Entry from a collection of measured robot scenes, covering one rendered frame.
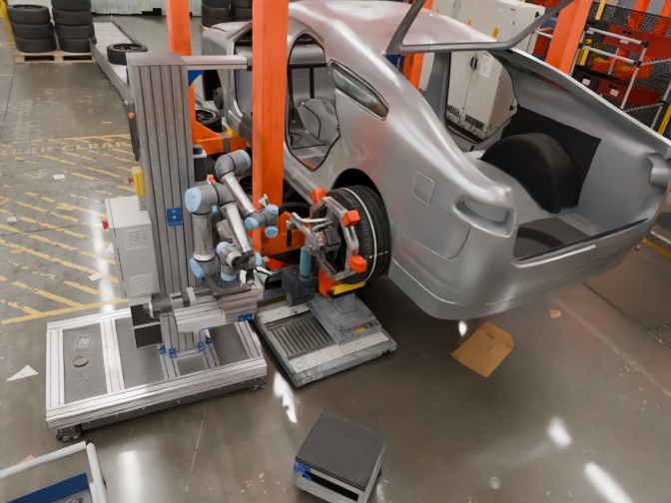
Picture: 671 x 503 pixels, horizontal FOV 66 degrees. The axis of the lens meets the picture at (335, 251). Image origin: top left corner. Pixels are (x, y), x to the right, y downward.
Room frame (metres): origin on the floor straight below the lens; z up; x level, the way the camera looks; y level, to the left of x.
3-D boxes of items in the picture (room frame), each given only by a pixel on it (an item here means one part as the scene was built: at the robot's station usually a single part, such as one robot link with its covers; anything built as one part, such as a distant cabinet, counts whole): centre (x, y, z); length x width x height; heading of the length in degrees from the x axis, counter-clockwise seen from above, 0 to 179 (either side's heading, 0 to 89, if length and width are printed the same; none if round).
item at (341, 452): (1.74, -0.14, 0.17); 0.43 x 0.36 x 0.34; 70
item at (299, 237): (3.44, 0.24, 0.69); 0.52 x 0.17 x 0.35; 124
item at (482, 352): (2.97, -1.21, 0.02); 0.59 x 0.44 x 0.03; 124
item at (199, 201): (2.34, 0.72, 1.19); 0.15 x 0.12 x 0.55; 132
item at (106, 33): (9.25, 4.02, 0.20); 6.82 x 0.86 x 0.39; 34
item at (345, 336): (3.06, -0.11, 0.13); 0.50 x 0.36 x 0.10; 34
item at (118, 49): (9.05, 3.88, 0.39); 0.66 x 0.66 x 0.24
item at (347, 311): (3.06, -0.11, 0.32); 0.40 x 0.30 x 0.28; 34
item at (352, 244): (2.96, 0.03, 0.85); 0.54 x 0.07 x 0.54; 34
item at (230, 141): (5.04, 1.31, 0.69); 0.52 x 0.17 x 0.35; 124
